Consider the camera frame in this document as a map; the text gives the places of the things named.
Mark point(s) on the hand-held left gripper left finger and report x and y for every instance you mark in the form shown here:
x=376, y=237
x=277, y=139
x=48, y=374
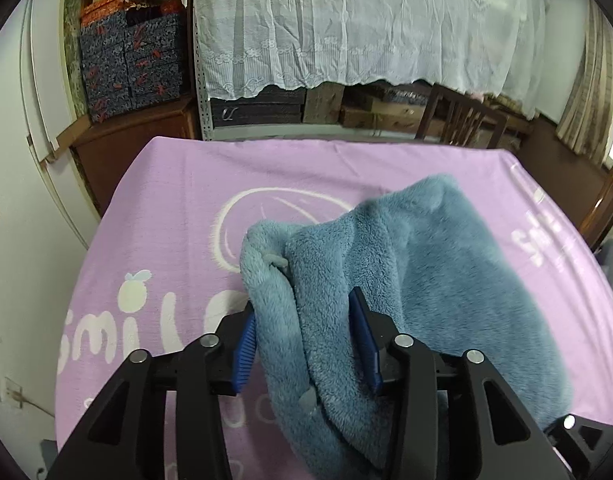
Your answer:
x=244, y=350

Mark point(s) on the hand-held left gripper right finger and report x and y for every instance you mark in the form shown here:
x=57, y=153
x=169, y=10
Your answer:
x=365, y=345

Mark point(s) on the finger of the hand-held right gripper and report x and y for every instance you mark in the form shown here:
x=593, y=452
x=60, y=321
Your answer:
x=584, y=440

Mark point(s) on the blue fluffy jacket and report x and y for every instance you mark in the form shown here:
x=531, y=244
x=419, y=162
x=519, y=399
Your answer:
x=426, y=270

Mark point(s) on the purple printed blanket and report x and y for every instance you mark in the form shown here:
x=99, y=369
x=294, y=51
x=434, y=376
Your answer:
x=186, y=200

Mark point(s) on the brown wooden cabinet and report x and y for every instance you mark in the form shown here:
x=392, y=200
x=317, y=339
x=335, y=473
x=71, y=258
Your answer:
x=136, y=145

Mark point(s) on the stack of wooden boxes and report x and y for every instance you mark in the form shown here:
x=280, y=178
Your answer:
x=356, y=110

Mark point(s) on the brown wooden furniture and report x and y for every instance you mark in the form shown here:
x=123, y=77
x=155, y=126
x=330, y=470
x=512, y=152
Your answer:
x=604, y=205

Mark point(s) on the stack of dark flat boxes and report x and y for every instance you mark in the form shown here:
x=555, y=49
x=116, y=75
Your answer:
x=261, y=107

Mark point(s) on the dark wooden chair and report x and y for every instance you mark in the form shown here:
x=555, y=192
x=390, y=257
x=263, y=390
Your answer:
x=436, y=110

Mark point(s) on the stack of patterned storage boxes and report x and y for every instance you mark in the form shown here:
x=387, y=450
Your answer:
x=131, y=60

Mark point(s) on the white lace curtain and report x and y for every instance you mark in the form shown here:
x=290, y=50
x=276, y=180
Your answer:
x=336, y=20

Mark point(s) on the leaning white boards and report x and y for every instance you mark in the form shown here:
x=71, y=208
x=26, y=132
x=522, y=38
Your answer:
x=46, y=85

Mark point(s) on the beige striped curtain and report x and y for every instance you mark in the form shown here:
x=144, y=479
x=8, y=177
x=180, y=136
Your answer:
x=589, y=90

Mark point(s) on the green patterned panel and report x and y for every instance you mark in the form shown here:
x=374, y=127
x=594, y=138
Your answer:
x=75, y=50

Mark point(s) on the white wall socket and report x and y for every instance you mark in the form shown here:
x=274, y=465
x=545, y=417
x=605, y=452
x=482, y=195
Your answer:
x=10, y=389

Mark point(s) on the grey metal shelf post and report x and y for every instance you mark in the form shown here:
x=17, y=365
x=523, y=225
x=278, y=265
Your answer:
x=204, y=110

